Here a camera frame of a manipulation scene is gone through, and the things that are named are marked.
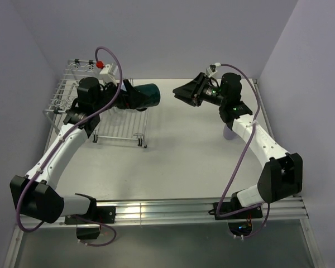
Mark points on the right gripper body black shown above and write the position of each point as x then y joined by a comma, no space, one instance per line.
210,94

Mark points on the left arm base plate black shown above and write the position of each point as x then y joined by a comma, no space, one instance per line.
103,214

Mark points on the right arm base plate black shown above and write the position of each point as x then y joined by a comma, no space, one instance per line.
233,210

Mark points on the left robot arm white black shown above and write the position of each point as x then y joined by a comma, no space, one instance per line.
34,194

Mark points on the dark green mug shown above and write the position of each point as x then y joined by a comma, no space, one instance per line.
152,91

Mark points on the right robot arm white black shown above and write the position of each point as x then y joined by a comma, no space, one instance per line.
282,174

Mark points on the clear glass cup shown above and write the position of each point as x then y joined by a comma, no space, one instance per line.
117,116

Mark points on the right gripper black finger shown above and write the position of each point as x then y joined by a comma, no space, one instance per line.
191,87
184,97

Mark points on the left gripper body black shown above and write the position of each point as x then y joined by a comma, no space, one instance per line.
109,95

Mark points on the silver wire dish rack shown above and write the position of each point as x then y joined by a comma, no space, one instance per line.
133,129

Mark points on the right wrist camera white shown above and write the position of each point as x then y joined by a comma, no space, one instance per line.
212,70

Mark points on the purple cup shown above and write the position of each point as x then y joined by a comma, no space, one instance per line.
228,134

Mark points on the aluminium rail frame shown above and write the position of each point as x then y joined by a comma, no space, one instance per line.
162,194

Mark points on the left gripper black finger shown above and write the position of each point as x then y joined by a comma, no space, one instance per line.
138,101
129,89

